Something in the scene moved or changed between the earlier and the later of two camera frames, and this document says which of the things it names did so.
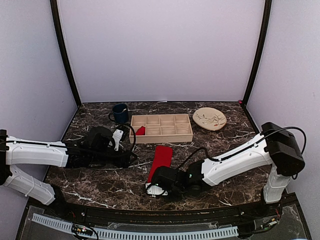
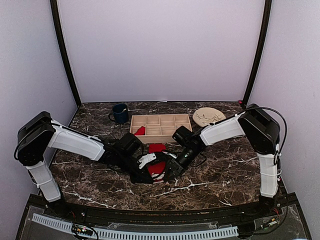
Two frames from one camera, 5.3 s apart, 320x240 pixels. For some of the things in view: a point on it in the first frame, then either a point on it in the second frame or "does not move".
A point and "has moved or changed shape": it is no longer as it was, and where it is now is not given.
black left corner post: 61,39 does not move
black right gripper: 175,199 to 176,166
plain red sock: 141,131 does not move
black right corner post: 268,7 does not move
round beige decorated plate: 209,118 does not move
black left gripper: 122,161 to 140,177
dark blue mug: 120,114 does not move
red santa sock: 163,158 has moved or changed shape
